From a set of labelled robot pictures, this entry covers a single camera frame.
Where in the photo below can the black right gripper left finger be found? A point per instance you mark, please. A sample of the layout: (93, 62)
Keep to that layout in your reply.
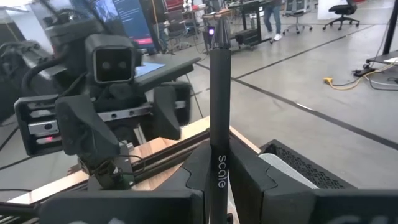
(186, 193)

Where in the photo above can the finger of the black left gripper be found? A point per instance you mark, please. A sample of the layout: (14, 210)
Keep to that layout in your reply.
(84, 127)
(166, 112)

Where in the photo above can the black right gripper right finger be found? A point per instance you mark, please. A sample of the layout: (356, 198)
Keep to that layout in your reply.
(248, 199)

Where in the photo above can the clear plastic bin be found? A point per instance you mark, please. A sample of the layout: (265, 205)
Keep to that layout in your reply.
(280, 165)

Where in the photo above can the black pen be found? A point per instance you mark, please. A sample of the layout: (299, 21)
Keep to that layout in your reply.
(220, 109)

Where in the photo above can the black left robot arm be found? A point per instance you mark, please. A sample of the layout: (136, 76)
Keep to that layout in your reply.
(74, 32)

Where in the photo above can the monitor with light blue screen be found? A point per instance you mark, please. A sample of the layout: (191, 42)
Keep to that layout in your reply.
(149, 69)

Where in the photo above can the monitor with pink bar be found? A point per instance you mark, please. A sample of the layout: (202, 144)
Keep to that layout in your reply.
(130, 21)

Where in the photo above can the dark office chair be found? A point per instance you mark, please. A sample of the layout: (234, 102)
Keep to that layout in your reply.
(177, 28)

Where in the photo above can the computer tower purple light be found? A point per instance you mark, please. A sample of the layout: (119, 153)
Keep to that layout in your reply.
(211, 31)

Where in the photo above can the black workbench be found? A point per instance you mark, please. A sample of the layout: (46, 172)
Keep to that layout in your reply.
(248, 35)

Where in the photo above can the person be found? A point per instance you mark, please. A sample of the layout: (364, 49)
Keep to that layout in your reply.
(273, 18)

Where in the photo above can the grey office chair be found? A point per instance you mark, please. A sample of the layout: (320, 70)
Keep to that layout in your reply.
(297, 18)

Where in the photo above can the black power strip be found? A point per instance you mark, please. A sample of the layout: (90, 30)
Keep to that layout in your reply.
(362, 72)

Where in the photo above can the black office chair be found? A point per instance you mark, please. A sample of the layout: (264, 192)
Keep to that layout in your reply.
(342, 9)

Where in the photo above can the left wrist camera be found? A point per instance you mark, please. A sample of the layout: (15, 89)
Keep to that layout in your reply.
(110, 65)

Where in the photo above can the black aluminium table frame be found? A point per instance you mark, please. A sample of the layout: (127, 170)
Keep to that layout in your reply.
(161, 158)

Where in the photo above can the black post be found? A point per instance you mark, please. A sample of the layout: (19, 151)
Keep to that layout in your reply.
(391, 25)

